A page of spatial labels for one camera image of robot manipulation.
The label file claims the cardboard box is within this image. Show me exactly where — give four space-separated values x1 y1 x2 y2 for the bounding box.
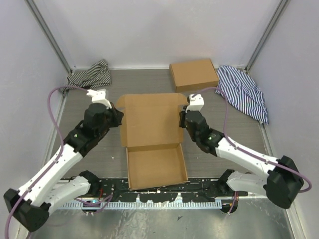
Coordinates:
116 93 188 191
169 58 219 93

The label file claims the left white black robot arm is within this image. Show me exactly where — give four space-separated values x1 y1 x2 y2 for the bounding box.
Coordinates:
3 103 124 232

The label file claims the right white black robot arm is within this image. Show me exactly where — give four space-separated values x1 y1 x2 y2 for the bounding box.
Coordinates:
179 106 304 209

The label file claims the folded closed cardboard box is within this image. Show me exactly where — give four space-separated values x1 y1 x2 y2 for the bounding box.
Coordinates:
169 58 219 93

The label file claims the grey striped cloth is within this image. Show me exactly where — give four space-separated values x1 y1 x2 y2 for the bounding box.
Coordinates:
59 59 112 96

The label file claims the blue white striped cloth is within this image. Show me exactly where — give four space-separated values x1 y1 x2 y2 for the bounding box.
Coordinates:
215 65 269 124

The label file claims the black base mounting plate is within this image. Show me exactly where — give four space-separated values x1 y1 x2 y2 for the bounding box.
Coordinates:
70 178 249 203

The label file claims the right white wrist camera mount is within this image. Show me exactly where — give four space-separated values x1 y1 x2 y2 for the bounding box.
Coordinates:
185 94 204 112

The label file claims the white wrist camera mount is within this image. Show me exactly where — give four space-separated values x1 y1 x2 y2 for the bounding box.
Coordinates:
86 89 112 109
185 94 204 112

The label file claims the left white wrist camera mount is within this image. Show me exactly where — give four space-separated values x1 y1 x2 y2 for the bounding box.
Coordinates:
86 89 112 109

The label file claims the aluminium front rail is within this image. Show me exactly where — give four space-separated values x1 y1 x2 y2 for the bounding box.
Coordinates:
57 178 267 200

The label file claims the slotted grey cable duct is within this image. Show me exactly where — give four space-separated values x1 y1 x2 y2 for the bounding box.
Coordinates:
59 198 222 210

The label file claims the left aluminium corner post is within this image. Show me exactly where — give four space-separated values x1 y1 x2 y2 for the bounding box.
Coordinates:
25 0 72 74

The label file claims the aluminium corner post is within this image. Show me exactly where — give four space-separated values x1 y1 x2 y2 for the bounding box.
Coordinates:
25 0 72 74
244 0 291 73

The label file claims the right aluminium corner post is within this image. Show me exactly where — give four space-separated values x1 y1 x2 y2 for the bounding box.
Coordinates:
244 0 291 73

